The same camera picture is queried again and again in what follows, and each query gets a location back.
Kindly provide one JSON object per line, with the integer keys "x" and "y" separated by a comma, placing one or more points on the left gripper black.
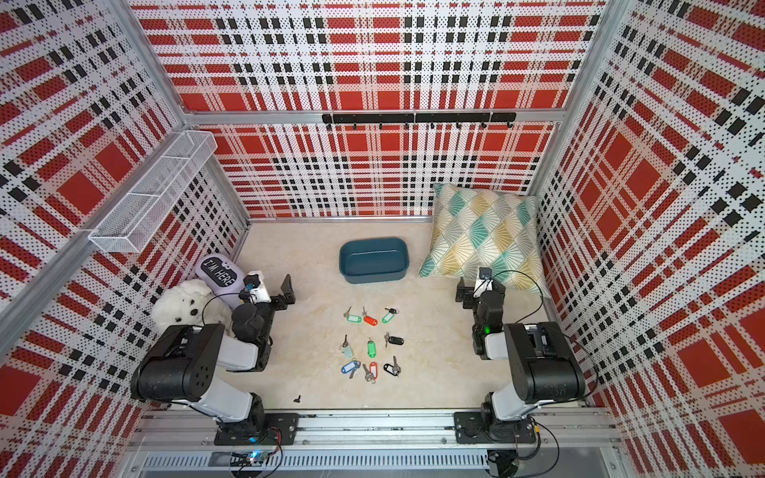
{"x": 281, "y": 304}

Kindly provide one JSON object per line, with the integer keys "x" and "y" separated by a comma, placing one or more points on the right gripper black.
{"x": 467, "y": 292}

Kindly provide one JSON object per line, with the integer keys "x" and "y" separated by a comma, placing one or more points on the black key with green tag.
{"x": 390, "y": 314}

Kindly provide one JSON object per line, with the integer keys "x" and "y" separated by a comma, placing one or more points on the key with pale teal tag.
{"x": 347, "y": 349}

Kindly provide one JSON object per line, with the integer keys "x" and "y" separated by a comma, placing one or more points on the key with red tag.
{"x": 371, "y": 372}
{"x": 369, "y": 319}

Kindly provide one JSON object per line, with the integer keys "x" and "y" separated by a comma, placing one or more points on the teal plastic storage box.
{"x": 374, "y": 260}

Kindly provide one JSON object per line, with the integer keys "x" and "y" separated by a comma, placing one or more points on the key with blue tag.
{"x": 351, "y": 367}

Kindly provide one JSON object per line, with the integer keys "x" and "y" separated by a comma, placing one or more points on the key with long black tag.
{"x": 393, "y": 368}

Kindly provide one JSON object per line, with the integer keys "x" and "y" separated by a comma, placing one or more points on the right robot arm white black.
{"x": 543, "y": 367}

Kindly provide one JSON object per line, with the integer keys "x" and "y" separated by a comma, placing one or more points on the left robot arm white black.
{"x": 202, "y": 332}

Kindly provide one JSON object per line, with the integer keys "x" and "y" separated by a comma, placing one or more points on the purple clock with yellow knob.
{"x": 224, "y": 277}

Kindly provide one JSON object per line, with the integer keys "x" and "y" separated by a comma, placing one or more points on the patterned green yellow pillow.
{"x": 481, "y": 228}

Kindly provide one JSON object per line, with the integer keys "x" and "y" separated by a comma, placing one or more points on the white plush bear toy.
{"x": 192, "y": 303}

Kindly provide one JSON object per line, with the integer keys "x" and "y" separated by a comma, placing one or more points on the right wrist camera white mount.
{"x": 484, "y": 281}

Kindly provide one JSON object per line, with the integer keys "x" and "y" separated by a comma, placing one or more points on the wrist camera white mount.
{"x": 484, "y": 281}
{"x": 254, "y": 290}

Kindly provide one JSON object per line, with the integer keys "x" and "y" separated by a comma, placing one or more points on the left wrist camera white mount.
{"x": 254, "y": 290}

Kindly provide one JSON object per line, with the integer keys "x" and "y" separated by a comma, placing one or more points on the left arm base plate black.
{"x": 278, "y": 428}

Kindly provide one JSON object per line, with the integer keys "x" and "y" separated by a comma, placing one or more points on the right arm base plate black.
{"x": 473, "y": 427}

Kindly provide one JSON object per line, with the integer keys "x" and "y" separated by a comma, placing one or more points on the white wire mesh shelf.
{"x": 134, "y": 220}

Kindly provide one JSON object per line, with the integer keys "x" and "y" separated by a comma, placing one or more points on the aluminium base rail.
{"x": 180, "y": 430}

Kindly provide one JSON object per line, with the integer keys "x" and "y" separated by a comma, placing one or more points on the black wall hook rail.
{"x": 405, "y": 118}

